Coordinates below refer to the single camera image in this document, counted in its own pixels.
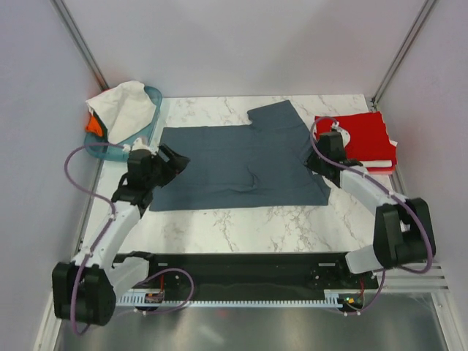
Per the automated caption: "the orange t-shirt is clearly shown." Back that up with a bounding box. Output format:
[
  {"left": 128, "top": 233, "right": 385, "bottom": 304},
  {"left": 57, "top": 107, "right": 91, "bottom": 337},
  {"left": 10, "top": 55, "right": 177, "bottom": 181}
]
[{"left": 85, "top": 115, "right": 99, "bottom": 136}]

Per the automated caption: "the folded red t-shirt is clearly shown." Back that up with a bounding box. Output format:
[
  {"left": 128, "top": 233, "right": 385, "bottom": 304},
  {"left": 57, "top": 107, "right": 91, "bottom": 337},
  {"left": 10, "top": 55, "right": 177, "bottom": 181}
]
[
  {"left": 362, "top": 160, "right": 395, "bottom": 175},
  {"left": 314, "top": 112, "right": 390, "bottom": 162}
]

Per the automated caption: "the white slotted cable duct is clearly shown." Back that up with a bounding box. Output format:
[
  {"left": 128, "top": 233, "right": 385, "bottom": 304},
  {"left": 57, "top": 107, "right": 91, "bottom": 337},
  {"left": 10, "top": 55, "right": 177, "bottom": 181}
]
[{"left": 116, "top": 290, "right": 364, "bottom": 309}]

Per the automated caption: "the folded white t-shirt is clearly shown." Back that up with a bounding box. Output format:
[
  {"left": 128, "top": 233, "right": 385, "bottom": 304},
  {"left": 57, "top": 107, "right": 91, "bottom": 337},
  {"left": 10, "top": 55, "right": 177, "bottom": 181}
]
[{"left": 361, "top": 140, "right": 398, "bottom": 170}]

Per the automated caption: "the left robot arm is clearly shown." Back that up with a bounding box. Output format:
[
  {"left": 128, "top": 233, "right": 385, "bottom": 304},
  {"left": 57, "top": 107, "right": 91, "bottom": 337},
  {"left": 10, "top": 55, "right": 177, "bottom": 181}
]
[{"left": 52, "top": 140, "right": 190, "bottom": 327}]

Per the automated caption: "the dark green t-shirt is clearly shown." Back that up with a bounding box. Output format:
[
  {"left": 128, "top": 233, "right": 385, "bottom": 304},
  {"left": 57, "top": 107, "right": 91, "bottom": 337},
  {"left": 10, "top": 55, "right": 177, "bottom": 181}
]
[{"left": 94, "top": 112, "right": 108, "bottom": 141}]

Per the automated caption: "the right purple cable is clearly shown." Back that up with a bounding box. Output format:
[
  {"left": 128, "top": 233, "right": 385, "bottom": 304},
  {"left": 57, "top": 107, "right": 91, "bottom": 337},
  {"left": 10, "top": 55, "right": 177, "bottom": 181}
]
[{"left": 309, "top": 116, "right": 436, "bottom": 317}]

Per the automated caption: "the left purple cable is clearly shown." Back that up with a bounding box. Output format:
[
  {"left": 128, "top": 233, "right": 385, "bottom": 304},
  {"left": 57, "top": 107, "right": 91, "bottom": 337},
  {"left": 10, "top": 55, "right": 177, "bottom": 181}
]
[{"left": 64, "top": 143, "right": 194, "bottom": 336}]

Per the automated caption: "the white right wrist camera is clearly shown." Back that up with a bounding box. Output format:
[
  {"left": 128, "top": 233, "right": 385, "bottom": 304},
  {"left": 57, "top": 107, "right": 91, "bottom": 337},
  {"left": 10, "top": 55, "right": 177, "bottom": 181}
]
[{"left": 331, "top": 123, "right": 351, "bottom": 146}]

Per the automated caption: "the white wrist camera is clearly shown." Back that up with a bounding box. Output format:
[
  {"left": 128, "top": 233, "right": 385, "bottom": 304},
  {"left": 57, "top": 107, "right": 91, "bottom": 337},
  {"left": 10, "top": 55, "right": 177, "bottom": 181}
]
[
  {"left": 122, "top": 137, "right": 151, "bottom": 154},
  {"left": 331, "top": 123, "right": 351, "bottom": 146}
]

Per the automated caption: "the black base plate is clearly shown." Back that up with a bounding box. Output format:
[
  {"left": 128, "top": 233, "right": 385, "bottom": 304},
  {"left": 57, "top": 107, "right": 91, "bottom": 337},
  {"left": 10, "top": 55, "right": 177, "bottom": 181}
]
[{"left": 114, "top": 252, "right": 378, "bottom": 300}]

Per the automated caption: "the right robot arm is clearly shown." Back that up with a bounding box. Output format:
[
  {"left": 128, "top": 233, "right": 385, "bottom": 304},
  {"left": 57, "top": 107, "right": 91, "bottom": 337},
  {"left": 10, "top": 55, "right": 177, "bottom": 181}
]
[{"left": 306, "top": 131, "right": 436, "bottom": 288}]

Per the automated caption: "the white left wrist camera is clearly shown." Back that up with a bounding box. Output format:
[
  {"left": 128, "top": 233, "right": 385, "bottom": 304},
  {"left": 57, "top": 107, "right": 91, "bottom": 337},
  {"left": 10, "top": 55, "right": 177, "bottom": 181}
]
[{"left": 122, "top": 137, "right": 151, "bottom": 154}]

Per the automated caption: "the crumpled white t-shirt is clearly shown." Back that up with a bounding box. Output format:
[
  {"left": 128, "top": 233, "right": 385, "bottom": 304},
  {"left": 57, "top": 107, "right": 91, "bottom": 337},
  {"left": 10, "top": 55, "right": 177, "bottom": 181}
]
[{"left": 86, "top": 80, "right": 156, "bottom": 144}]

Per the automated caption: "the folded red t-shirt bottom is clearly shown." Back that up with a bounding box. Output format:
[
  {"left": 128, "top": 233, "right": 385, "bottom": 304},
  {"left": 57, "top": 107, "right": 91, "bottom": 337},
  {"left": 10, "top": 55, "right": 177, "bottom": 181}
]
[{"left": 362, "top": 160, "right": 395, "bottom": 175}]

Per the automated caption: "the teal plastic bin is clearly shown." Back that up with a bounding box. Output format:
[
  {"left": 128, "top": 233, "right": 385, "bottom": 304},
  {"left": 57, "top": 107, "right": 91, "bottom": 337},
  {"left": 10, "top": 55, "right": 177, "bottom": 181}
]
[{"left": 84, "top": 84, "right": 162, "bottom": 162}]

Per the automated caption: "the grey-blue t-shirt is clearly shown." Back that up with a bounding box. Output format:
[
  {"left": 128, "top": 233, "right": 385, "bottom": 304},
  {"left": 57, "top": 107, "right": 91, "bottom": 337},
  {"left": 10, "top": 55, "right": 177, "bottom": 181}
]
[{"left": 150, "top": 100, "right": 331, "bottom": 212}]

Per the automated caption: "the purple cable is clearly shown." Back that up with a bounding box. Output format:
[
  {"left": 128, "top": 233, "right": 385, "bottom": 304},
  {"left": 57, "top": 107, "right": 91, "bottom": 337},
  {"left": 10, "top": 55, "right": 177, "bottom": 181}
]
[
  {"left": 309, "top": 116, "right": 436, "bottom": 317},
  {"left": 64, "top": 143, "right": 194, "bottom": 336}
]

